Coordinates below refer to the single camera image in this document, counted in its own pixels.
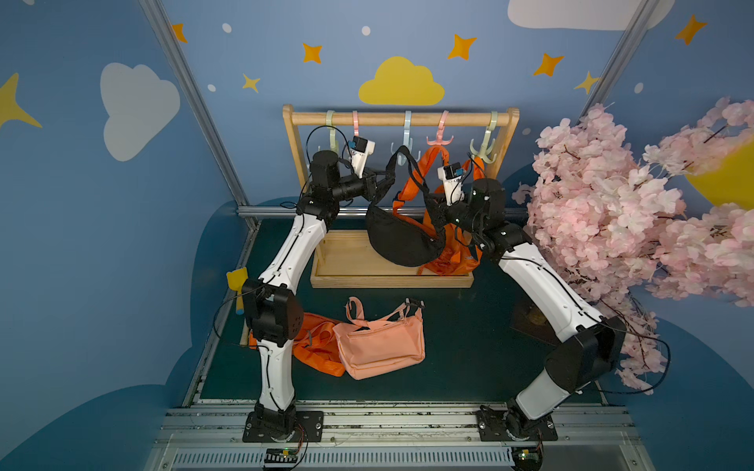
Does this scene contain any yellow toy shovel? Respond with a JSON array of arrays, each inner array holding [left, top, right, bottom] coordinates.
[[226, 267, 249, 315]]

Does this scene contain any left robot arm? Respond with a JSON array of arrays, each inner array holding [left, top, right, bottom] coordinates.
[[242, 150, 397, 440]]

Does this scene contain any black sling bag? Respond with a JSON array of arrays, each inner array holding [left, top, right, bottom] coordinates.
[[365, 147, 446, 268]]

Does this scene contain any pink shoulder bag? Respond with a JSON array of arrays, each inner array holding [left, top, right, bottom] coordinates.
[[334, 296, 426, 380]]

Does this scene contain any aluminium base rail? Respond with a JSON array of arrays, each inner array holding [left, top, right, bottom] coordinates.
[[145, 400, 654, 470]]

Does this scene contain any aluminium frame bar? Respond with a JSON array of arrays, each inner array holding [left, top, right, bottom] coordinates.
[[237, 205, 528, 220]]

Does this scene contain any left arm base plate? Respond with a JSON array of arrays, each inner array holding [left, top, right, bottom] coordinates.
[[242, 409, 324, 443]]

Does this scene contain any light blue hook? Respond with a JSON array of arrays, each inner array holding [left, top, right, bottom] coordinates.
[[390, 110, 417, 167]]

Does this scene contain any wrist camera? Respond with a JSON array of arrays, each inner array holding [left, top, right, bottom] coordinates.
[[349, 135, 376, 179], [438, 163, 465, 206]]

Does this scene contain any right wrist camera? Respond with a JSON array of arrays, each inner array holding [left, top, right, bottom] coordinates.
[[438, 163, 465, 206]]

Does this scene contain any orange bag right pink hook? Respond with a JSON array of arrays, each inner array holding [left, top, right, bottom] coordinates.
[[392, 146, 479, 276]]

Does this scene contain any orange sling bag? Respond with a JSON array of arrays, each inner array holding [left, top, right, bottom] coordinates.
[[248, 311, 349, 378]]

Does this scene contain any small circuit board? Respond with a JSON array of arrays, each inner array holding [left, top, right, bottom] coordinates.
[[262, 449, 300, 470]]

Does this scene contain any pink cherry blossom tree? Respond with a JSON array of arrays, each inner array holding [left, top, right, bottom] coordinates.
[[514, 98, 753, 394]]

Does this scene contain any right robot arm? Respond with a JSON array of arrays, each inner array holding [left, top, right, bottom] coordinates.
[[430, 178, 626, 440]]

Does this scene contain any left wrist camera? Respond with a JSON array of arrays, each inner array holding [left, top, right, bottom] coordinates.
[[349, 135, 376, 179]]

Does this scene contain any left green hook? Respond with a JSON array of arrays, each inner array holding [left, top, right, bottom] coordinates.
[[325, 110, 339, 153]]

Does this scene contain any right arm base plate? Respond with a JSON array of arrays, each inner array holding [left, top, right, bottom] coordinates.
[[475, 405, 559, 442]]

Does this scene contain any wooden hanging rack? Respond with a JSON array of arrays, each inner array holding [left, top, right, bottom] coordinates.
[[282, 104, 520, 288]]

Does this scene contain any wooden handle toy tool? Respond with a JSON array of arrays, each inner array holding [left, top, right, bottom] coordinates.
[[240, 323, 249, 347]]

